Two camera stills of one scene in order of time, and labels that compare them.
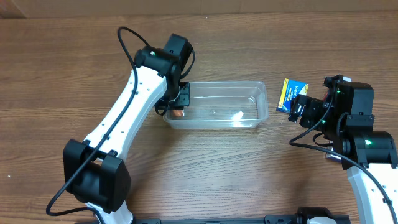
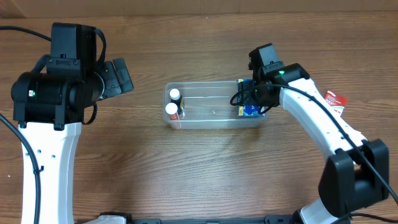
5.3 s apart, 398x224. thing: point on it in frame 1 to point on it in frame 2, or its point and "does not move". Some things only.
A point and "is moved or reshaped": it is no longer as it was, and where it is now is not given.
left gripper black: x=175 y=104 to x=111 y=79
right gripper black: x=300 y=109 to x=259 y=98
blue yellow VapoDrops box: x=291 y=89 is moved or reshaped
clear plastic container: x=221 y=104 does not move
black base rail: x=268 y=219 does not move
